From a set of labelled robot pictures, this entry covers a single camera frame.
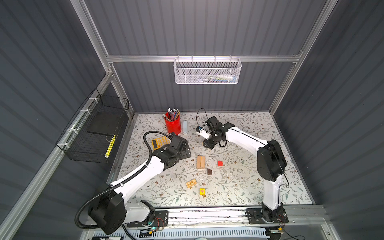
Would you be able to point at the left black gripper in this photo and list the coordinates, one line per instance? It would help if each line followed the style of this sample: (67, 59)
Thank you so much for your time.
(184, 154)

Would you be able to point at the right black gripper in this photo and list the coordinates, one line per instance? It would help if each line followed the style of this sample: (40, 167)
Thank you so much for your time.
(207, 145)

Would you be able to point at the plain wood plank 31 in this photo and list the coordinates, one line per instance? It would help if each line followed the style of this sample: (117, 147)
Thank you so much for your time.
(202, 162)

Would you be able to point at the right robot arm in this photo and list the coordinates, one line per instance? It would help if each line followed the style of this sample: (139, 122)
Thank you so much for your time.
(271, 161)

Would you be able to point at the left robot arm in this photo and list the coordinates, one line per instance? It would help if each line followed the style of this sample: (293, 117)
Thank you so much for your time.
(111, 208)

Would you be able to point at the light blue eraser block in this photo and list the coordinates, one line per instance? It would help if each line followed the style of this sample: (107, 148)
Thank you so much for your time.
(185, 127)

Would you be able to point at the picture domino block lower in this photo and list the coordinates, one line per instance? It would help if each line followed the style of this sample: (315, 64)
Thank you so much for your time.
(191, 183)

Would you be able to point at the yellow calculator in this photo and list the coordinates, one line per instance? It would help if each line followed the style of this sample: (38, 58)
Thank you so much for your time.
(159, 142)

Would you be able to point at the red pencil cup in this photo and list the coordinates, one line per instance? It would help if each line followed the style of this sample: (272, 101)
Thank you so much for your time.
(173, 126)

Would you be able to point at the pencils bundle in cup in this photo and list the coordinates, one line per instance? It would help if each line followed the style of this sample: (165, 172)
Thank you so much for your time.
(172, 114)

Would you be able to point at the markers in white basket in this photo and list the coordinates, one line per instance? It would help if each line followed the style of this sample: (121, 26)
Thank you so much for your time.
(231, 79)

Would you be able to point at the black foam pad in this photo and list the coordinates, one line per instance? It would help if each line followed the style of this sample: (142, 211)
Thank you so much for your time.
(105, 124)

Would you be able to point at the white wire wall basket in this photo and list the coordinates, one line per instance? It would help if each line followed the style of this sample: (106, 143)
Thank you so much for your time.
(188, 70)

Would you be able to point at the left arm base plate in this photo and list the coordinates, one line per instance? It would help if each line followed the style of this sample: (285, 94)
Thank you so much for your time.
(156, 219)

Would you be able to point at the black wire side basket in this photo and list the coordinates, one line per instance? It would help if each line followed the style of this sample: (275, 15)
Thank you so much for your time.
(79, 145)

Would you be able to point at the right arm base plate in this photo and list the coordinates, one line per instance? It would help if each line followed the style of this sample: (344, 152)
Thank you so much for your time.
(264, 215)

